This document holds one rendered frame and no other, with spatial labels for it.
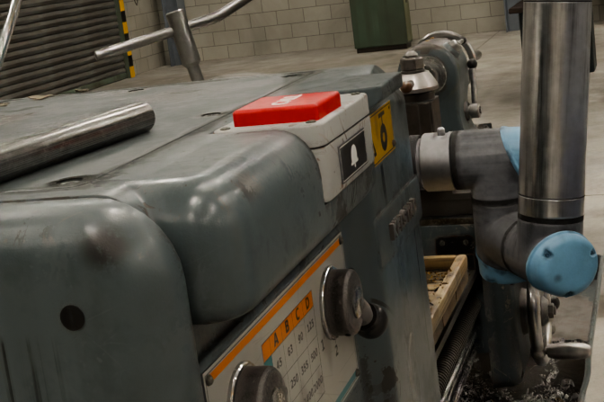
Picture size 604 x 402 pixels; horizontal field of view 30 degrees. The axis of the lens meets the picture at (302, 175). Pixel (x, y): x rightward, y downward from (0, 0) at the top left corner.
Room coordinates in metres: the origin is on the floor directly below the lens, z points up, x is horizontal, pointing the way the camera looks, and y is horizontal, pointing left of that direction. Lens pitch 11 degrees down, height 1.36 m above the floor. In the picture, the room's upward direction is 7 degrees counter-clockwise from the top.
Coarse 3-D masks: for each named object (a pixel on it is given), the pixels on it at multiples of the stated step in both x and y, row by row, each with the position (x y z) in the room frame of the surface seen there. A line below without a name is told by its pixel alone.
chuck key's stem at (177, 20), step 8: (168, 16) 1.27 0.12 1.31; (176, 16) 1.27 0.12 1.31; (184, 16) 1.28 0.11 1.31; (176, 24) 1.27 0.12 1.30; (184, 24) 1.27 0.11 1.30; (176, 32) 1.27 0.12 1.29; (184, 32) 1.27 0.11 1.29; (176, 40) 1.27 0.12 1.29; (184, 40) 1.27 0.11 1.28; (192, 40) 1.28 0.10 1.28; (176, 48) 1.28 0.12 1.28; (184, 48) 1.27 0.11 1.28; (192, 48) 1.27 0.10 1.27; (184, 56) 1.27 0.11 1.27; (192, 56) 1.27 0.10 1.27; (184, 64) 1.27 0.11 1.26; (192, 64) 1.27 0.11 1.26; (192, 72) 1.27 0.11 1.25; (200, 72) 1.28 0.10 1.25; (192, 80) 1.27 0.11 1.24; (200, 80) 1.27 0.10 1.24
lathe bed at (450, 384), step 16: (464, 304) 1.69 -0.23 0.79; (448, 320) 1.49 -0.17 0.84; (464, 320) 1.62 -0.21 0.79; (448, 336) 1.46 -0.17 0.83; (464, 336) 1.57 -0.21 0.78; (448, 352) 1.50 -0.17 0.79; (464, 352) 1.61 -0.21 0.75; (448, 368) 1.45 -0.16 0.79; (464, 368) 1.62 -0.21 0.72; (448, 384) 1.48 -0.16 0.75; (464, 384) 1.57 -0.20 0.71; (448, 400) 1.44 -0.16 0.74
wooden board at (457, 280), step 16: (432, 256) 1.59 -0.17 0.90; (448, 256) 1.58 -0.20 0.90; (464, 256) 1.57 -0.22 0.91; (432, 272) 1.58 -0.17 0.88; (448, 272) 1.51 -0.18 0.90; (464, 272) 1.55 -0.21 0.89; (432, 288) 1.51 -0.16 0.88; (448, 288) 1.44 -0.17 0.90; (464, 288) 1.55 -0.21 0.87; (448, 304) 1.42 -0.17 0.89; (432, 320) 1.33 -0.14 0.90
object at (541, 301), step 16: (496, 288) 1.70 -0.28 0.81; (512, 288) 1.71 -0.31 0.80; (528, 288) 1.71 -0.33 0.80; (496, 304) 1.70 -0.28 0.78; (512, 304) 1.70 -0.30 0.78; (528, 304) 1.70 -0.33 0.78; (544, 304) 1.76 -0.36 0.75; (496, 320) 1.70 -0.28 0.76; (512, 320) 1.70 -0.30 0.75; (528, 320) 1.69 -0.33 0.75; (544, 320) 1.75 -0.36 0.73; (496, 336) 1.71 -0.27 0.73; (512, 336) 1.70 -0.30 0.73; (528, 336) 1.82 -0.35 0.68; (544, 336) 1.77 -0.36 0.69; (496, 352) 1.71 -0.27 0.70; (512, 352) 1.70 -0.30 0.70; (528, 352) 1.80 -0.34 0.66; (544, 352) 1.70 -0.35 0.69; (496, 368) 1.71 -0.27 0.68; (512, 368) 1.70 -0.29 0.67; (496, 384) 1.71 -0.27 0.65; (512, 384) 1.71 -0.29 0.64
